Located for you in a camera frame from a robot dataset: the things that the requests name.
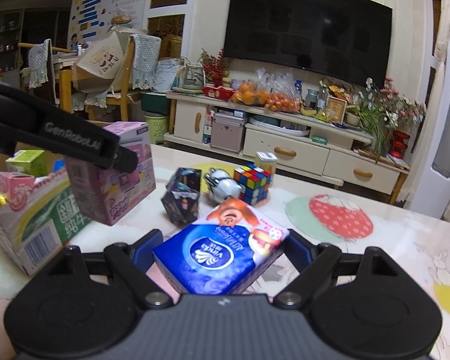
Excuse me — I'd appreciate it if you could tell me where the green cardboard box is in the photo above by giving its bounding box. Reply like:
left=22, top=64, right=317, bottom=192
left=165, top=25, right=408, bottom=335
left=6, top=150, right=49, bottom=177

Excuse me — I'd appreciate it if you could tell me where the pink blue toy box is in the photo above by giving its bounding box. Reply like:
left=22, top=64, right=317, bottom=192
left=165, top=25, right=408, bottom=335
left=0, top=172, right=35, bottom=211

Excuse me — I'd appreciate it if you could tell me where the tall pink toy box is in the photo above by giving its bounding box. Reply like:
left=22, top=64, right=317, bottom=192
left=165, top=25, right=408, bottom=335
left=65, top=122, right=156, bottom=226

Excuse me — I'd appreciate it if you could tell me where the blue tissue pack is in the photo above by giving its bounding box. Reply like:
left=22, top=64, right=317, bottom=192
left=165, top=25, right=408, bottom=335
left=153, top=197, right=290, bottom=295

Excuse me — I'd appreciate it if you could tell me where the wooden dining table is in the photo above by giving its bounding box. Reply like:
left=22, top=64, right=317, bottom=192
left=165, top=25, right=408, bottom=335
left=17, top=42, right=80, bottom=116

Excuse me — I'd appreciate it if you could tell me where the dark galaxy folding cube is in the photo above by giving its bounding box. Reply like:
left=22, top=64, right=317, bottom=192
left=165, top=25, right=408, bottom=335
left=161, top=167, right=201, bottom=224

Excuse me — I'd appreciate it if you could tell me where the brown cardboard box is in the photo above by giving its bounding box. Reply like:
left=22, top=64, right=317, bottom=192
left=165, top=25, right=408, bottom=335
left=0, top=168, right=91, bottom=276

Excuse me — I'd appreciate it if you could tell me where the Rubik's cube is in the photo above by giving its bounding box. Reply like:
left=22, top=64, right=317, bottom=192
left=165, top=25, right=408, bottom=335
left=233, top=164, right=272, bottom=205

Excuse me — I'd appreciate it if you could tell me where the beige tote bag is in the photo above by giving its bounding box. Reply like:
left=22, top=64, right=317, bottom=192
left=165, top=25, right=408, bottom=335
left=72, top=31, right=124, bottom=94

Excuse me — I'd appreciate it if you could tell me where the cream TV cabinet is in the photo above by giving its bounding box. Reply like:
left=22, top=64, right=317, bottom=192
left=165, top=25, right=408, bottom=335
left=164, top=92, right=409, bottom=205

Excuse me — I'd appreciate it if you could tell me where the white panda ball toy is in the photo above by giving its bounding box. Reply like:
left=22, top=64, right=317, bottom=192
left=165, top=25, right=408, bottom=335
left=204, top=167, right=241, bottom=204

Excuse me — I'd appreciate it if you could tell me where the white tower air conditioner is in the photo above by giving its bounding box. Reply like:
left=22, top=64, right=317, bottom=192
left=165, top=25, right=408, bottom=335
left=405, top=44, right=450, bottom=222

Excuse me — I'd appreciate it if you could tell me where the red vase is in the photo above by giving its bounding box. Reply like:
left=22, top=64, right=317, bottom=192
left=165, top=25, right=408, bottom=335
left=388, top=130, right=410, bottom=159

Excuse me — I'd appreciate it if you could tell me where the green waste bin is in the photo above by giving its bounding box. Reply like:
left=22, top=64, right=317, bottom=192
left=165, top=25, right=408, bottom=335
left=144, top=112, right=169, bottom=145

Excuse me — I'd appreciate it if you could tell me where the wooden dining chair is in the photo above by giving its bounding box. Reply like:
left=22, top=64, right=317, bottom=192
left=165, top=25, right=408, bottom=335
left=76, top=31, right=161, bottom=121

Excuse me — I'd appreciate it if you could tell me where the pink storage box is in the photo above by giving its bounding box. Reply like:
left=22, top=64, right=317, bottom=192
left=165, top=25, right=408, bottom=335
left=210, top=113, right=246, bottom=153

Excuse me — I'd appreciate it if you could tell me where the potted flower plant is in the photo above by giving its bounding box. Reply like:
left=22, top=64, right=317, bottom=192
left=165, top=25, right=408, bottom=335
left=346, top=77, right=427, bottom=159

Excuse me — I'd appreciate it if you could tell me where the bag of oranges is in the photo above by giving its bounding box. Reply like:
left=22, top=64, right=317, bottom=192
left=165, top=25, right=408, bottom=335
left=231, top=67, right=301, bottom=113

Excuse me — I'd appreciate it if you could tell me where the black flat television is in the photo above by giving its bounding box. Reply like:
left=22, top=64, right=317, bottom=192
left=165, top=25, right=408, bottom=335
left=223, top=0, right=393, bottom=86

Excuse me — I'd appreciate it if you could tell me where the wooden picture frame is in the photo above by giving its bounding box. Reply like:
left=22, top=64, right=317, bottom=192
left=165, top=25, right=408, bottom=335
left=325, top=96, right=348, bottom=124

